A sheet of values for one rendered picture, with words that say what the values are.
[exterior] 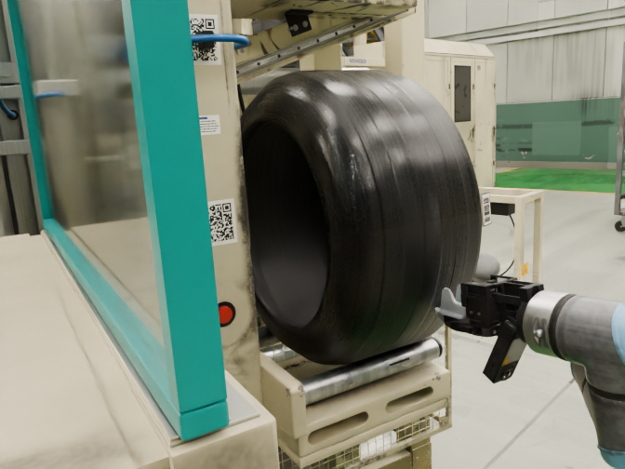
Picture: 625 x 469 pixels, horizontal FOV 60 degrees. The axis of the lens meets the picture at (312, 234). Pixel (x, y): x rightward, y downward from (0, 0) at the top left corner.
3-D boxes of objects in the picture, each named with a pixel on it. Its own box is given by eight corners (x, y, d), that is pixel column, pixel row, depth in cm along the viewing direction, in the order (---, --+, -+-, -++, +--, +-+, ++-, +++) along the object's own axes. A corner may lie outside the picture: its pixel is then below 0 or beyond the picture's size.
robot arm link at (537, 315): (591, 350, 76) (547, 369, 72) (561, 342, 81) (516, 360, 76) (588, 287, 75) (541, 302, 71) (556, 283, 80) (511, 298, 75)
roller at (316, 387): (285, 408, 99) (297, 411, 95) (280, 384, 99) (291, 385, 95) (432, 357, 116) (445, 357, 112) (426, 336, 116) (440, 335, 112)
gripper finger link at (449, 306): (434, 282, 96) (473, 288, 88) (437, 314, 96) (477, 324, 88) (420, 286, 94) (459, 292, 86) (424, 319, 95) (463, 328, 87)
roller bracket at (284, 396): (294, 442, 92) (290, 389, 90) (211, 360, 125) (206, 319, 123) (311, 435, 93) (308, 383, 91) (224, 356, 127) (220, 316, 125)
